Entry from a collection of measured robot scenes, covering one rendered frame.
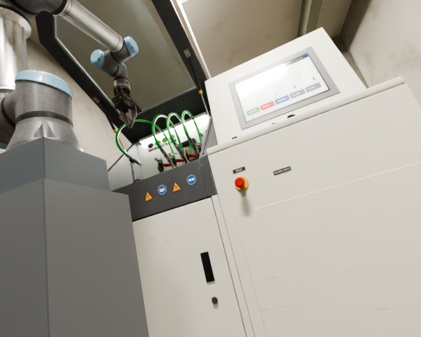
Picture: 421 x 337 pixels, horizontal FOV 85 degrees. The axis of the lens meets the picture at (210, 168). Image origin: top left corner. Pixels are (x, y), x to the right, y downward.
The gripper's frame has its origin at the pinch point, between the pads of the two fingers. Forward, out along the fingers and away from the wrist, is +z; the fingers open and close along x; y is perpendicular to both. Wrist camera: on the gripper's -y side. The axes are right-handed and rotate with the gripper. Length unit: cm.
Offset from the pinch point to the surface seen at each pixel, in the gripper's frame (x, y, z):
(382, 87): 98, 4, 28
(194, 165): 28.9, 4.0, 31.6
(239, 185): 45, 8, 46
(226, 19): 61, -258, -306
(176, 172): 20.5, 4.1, 32.0
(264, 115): 61, -21, 11
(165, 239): 10, 4, 56
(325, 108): 81, 4, 28
